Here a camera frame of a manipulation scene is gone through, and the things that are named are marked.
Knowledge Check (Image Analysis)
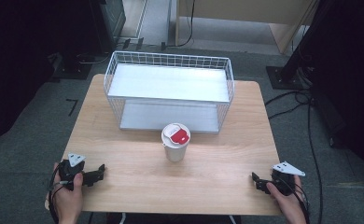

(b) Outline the person's right hand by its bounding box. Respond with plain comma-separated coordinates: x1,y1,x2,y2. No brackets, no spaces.
265,175,307,224

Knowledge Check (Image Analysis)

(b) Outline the hand-held gripper cable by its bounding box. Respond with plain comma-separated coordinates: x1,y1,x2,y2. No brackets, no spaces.
47,162,66,224
287,178,311,224

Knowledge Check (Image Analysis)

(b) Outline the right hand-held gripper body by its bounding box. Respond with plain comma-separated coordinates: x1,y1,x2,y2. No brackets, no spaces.
269,161,307,197

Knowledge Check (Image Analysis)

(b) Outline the beige wooden furniture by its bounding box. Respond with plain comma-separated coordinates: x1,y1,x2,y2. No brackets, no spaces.
175,0,320,55

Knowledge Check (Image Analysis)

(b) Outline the black hanging cable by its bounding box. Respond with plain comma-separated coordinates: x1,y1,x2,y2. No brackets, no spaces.
161,0,197,51

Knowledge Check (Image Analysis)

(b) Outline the white cup with red lid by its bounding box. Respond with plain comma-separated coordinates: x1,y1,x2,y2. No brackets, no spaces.
161,122,191,163

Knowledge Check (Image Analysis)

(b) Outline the white wire shelf rack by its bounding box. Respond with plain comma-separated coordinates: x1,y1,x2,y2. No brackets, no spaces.
103,50,236,134

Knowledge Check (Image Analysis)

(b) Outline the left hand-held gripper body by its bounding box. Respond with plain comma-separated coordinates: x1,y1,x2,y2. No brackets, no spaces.
58,152,87,191

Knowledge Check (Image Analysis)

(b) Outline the long black floor cable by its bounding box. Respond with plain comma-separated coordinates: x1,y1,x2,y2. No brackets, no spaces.
306,101,324,224

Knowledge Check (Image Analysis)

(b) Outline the black cabinet with base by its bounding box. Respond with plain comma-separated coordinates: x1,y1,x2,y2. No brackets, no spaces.
51,0,127,80

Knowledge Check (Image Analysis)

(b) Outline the black metal stand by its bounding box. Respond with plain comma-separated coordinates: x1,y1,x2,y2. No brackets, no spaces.
265,0,330,91

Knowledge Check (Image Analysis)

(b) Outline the left hand-held gripper cable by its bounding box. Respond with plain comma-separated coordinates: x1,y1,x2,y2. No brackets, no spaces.
47,162,66,224

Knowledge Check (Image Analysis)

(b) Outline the person's left hand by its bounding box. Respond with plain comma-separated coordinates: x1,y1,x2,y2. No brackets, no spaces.
47,161,85,224

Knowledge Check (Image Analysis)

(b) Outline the right hand-held gripper cable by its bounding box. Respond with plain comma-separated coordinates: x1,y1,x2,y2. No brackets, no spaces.
287,178,311,224

